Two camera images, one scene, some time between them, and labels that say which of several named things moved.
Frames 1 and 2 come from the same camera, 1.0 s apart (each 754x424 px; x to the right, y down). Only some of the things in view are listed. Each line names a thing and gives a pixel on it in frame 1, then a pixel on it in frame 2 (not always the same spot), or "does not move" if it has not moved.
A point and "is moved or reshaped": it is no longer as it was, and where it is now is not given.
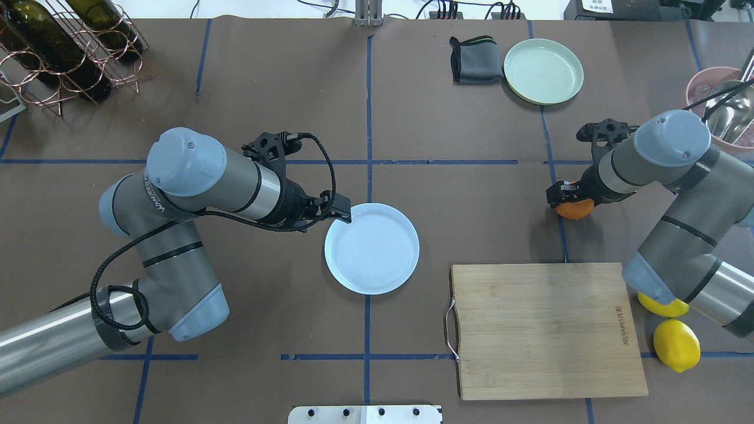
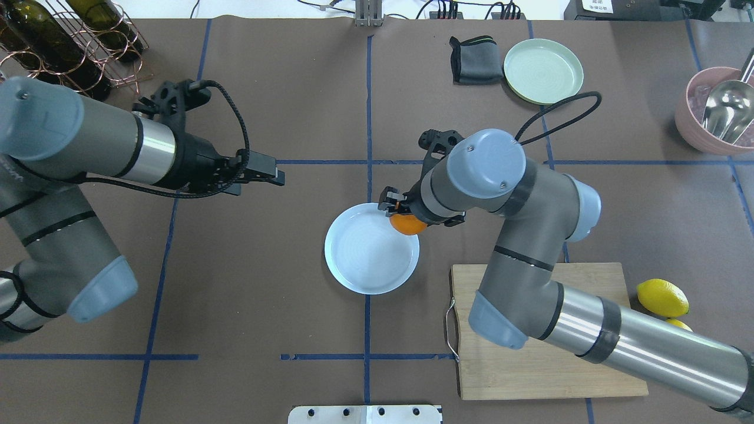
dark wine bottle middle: x=42 y=42 does not move
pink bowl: x=695 y=91 does not move
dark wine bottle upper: x=105 y=21 does not move
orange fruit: x=576 y=209 is moved or reshaped
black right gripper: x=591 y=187 to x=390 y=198
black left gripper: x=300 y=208 to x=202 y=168
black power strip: x=456 y=14 does not move
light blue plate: x=375 y=253 does not move
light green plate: x=541 y=71 does not move
